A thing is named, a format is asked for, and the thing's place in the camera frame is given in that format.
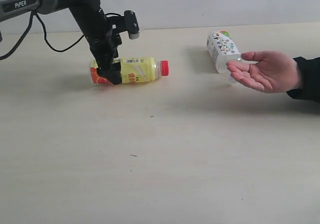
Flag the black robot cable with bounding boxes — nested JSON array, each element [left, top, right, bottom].
[[0, 10, 121, 61]]

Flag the person's open bare hand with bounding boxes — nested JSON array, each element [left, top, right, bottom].
[[226, 51, 302, 93]]

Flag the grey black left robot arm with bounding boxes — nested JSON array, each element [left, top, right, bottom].
[[0, 0, 124, 85]]

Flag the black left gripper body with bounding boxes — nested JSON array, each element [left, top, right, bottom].
[[74, 8, 121, 70]]

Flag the yellow juice bottle red cap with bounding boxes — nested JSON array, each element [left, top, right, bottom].
[[89, 56, 171, 85]]

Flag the white bottle colourful pattern label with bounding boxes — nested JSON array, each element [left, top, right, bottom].
[[206, 31, 241, 84]]

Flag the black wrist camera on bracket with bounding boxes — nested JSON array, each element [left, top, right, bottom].
[[108, 10, 140, 40]]

